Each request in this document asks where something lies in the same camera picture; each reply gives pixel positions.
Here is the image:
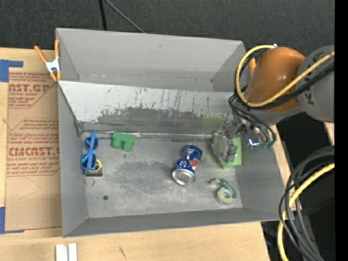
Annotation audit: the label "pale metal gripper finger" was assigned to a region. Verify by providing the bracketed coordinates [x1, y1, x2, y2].
[225, 138, 238, 163]
[212, 130, 227, 158]

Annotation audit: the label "light green flat block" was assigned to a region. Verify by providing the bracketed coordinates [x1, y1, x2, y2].
[218, 135, 243, 169]

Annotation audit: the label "crushed blue soda can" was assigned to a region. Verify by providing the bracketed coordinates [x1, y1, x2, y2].
[171, 144, 203, 187]

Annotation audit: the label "clear green tape dispenser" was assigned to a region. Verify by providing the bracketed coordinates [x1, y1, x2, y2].
[209, 178, 237, 206]

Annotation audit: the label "grey metal bin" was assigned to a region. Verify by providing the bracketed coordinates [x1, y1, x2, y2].
[55, 28, 282, 238]

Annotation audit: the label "green toy building block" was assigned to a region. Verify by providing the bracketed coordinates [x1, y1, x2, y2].
[110, 130, 136, 152]

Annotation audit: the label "small black and yellow object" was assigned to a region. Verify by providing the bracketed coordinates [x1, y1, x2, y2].
[83, 159, 104, 177]

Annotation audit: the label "blue sunglasses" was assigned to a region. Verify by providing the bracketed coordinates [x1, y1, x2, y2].
[80, 132, 100, 172]

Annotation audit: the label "brown cardboard board red print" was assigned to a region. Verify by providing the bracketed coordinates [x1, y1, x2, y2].
[0, 47, 64, 234]

